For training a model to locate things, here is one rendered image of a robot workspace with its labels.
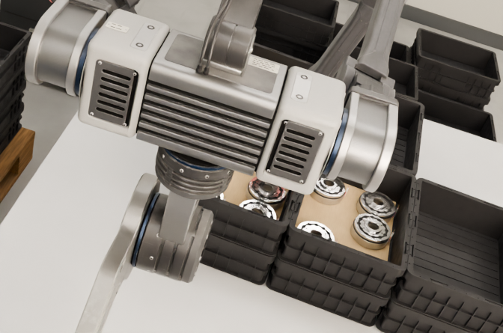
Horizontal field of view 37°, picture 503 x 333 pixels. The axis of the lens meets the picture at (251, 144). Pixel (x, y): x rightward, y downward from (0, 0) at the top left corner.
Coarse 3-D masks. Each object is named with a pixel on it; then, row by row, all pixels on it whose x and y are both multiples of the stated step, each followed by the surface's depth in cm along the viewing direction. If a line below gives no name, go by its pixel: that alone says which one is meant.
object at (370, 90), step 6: (372, 84) 131; (354, 90) 123; (360, 90) 124; (366, 90) 124; (372, 90) 130; (378, 90) 131; (348, 96) 124; (366, 96) 123; (372, 96) 123; (378, 96) 124; (384, 96) 124; (384, 102) 123; (390, 102) 123; (396, 102) 124
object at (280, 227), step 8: (296, 192) 192; (200, 200) 182; (208, 200) 182; (216, 200) 182; (216, 208) 182; (224, 208) 182; (232, 208) 181; (240, 208) 182; (288, 208) 186; (240, 216) 182; (248, 216) 181; (256, 216) 181; (264, 216) 182; (288, 216) 184; (264, 224) 182; (272, 224) 181; (280, 224) 181; (288, 224) 182; (280, 232) 182
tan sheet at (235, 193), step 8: (240, 176) 207; (248, 176) 208; (232, 184) 203; (240, 184) 204; (224, 192) 200; (232, 192) 201; (240, 192) 202; (232, 200) 198; (240, 200) 199; (280, 208) 201
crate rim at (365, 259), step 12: (396, 168) 211; (300, 204) 188; (408, 204) 200; (408, 216) 196; (288, 228) 182; (408, 228) 192; (300, 240) 182; (312, 240) 181; (324, 240) 180; (408, 240) 188; (336, 252) 181; (348, 252) 180; (360, 252) 180; (408, 252) 185; (372, 264) 180; (384, 264) 179; (396, 276) 180
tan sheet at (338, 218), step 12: (348, 192) 214; (360, 192) 215; (312, 204) 205; (324, 204) 207; (336, 204) 208; (348, 204) 209; (300, 216) 200; (312, 216) 201; (324, 216) 203; (336, 216) 204; (348, 216) 205; (336, 228) 200; (348, 228) 201; (336, 240) 197; (348, 240) 198; (372, 252) 196; (384, 252) 198
